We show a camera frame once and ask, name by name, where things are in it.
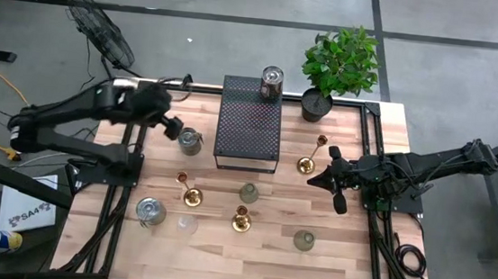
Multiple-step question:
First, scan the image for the white box with print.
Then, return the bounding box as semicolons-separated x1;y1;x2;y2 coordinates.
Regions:
0;169;60;237

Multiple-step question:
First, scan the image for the black perforated metal shelf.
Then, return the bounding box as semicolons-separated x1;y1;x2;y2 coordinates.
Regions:
211;74;287;176

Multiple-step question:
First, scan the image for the brass candlestick holder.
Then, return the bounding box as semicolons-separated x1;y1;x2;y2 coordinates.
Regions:
173;170;207;210
230;203;254;235
294;131;330;178

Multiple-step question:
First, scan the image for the green ribbed glass candle holder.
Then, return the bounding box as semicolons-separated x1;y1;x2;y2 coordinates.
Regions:
292;228;317;254
237;181;261;205

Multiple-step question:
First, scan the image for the clear ribbed glass candle holder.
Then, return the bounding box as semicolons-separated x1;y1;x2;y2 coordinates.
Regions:
176;212;201;237

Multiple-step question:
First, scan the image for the yellow white blue object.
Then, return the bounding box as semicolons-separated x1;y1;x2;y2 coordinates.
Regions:
0;228;25;255

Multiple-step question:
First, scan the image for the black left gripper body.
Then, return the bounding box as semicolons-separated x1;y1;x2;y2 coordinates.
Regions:
157;112;186;143

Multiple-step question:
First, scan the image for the green plant in black pot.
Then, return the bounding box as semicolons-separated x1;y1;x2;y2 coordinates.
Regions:
296;20;385;129

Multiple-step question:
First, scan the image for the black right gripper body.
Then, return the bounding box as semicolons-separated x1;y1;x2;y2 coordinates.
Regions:
323;145;369;218

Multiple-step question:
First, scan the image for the black floor fan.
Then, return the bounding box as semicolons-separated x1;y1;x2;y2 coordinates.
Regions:
59;0;142;81

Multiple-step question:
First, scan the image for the black metal bar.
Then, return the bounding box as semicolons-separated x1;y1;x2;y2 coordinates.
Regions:
0;149;77;211

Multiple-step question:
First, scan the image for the black coiled cable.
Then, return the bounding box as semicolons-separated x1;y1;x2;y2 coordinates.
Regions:
390;232;437;279

